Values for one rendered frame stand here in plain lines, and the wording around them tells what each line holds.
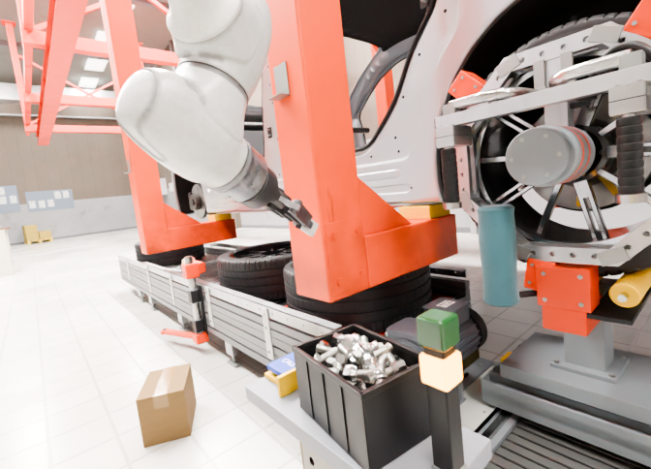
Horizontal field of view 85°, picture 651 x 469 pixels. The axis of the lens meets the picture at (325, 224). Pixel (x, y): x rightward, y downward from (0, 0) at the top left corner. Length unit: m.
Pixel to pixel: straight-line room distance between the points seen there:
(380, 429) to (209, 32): 0.55
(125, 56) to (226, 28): 2.43
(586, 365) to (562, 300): 0.29
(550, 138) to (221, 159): 0.69
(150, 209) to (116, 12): 1.31
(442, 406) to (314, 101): 0.75
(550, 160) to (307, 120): 0.57
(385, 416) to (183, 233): 2.41
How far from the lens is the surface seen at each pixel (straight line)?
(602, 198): 1.25
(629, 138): 0.80
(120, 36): 2.97
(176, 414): 1.53
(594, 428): 1.27
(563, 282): 1.09
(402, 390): 0.56
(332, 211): 0.97
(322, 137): 0.97
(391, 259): 1.16
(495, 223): 0.98
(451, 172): 0.92
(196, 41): 0.51
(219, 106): 0.48
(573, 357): 1.33
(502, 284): 1.02
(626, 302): 1.09
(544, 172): 0.91
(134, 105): 0.46
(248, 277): 1.94
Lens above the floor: 0.83
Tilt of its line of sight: 6 degrees down
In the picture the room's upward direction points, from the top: 6 degrees counter-clockwise
